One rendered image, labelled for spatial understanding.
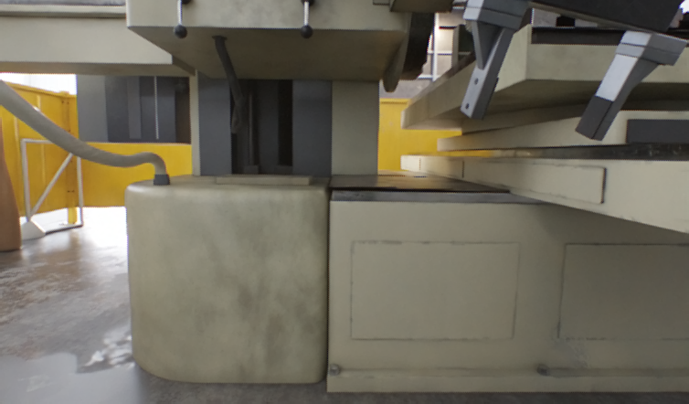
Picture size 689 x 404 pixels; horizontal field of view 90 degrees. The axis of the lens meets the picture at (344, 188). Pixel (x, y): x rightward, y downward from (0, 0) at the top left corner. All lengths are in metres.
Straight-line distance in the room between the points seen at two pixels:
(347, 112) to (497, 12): 1.34
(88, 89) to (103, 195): 2.20
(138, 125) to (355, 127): 1.00
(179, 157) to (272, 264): 2.74
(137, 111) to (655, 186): 1.81
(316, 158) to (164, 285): 0.82
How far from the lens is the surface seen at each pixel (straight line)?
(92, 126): 1.99
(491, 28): 0.35
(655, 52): 0.44
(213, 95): 1.74
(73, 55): 1.59
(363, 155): 1.63
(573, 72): 0.79
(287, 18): 1.05
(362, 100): 1.65
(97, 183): 4.13
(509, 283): 1.20
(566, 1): 0.36
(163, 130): 1.83
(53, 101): 4.19
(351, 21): 1.04
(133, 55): 1.48
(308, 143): 1.63
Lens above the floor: 0.71
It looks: 6 degrees down
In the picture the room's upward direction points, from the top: 1 degrees clockwise
